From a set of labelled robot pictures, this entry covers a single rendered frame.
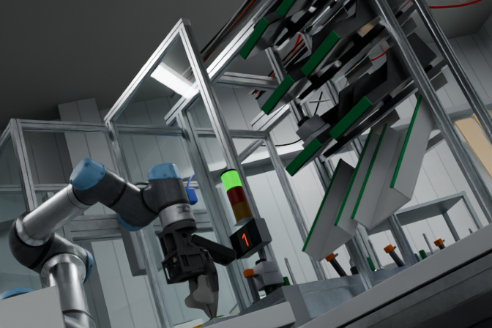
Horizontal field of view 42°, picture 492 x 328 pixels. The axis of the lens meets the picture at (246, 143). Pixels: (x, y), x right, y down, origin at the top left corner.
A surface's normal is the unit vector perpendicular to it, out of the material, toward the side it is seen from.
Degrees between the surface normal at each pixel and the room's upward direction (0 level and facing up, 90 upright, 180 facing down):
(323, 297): 90
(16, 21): 180
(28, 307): 90
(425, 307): 90
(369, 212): 90
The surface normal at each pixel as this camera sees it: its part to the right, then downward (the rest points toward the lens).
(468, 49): 0.15, -0.48
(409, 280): -0.76, -0.02
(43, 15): 0.32, 0.85
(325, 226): 0.42, -0.51
